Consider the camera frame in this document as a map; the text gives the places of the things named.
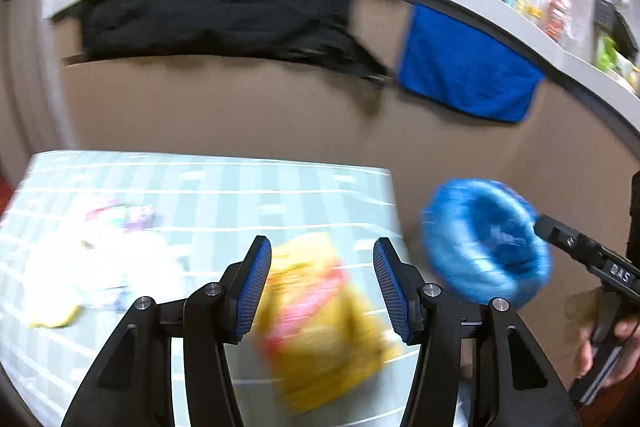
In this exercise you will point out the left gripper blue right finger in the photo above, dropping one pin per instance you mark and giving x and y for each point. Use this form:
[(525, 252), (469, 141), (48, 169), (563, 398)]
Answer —
[(400, 293)]

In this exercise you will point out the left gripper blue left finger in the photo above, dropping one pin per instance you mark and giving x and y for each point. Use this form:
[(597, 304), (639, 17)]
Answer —
[(245, 290)]

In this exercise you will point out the yellow snack bag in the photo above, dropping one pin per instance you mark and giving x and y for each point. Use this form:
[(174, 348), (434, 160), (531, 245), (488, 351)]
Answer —
[(316, 330)]

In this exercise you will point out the blue lined trash bin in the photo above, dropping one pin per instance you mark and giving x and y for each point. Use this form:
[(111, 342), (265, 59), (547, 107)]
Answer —
[(479, 239)]

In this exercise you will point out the person's right hand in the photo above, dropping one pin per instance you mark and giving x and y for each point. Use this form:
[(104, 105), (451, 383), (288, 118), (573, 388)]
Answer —
[(612, 362)]

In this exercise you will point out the pink purple wrapper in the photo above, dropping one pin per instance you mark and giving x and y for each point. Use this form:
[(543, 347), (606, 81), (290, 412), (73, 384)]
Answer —
[(109, 222)]

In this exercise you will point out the green checked tablecloth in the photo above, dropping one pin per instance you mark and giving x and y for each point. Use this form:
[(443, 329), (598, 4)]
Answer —
[(60, 300)]

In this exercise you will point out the blue hanging towel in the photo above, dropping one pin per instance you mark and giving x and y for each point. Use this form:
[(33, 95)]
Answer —
[(465, 69)]

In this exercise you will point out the black hanging cloth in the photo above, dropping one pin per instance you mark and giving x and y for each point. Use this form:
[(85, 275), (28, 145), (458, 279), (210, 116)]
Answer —
[(311, 32)]

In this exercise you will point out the black dish rack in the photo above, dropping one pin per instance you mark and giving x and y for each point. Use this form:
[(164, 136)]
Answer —
[(608, 19)]

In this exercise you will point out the orange bottle on counter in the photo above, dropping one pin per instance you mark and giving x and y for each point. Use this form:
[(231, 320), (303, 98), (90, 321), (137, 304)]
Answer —
[(557, 18)]

